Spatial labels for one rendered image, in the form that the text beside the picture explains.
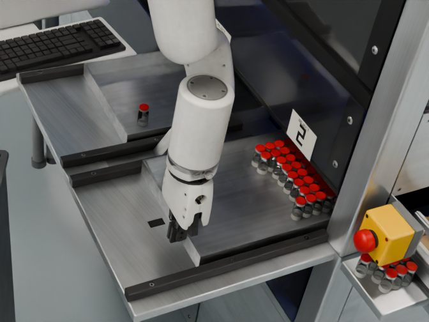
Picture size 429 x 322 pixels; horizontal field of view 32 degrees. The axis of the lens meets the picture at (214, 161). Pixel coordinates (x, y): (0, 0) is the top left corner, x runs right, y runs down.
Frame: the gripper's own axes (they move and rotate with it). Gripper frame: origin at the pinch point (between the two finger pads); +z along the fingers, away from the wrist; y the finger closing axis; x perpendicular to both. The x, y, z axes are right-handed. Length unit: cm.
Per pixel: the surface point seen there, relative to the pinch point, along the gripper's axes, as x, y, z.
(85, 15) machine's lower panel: -28, 124, 37
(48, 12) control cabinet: -4, 89, 11
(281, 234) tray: -18.0, -6.2, 0.4
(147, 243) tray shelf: 4.4, 2.3, 4.4
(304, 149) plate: -27.1, 4.6, -8.7
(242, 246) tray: -9.9, -6.3, 0.9
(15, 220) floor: 3, 95, 94
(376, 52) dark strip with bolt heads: -26.6, -4.0, -36.6
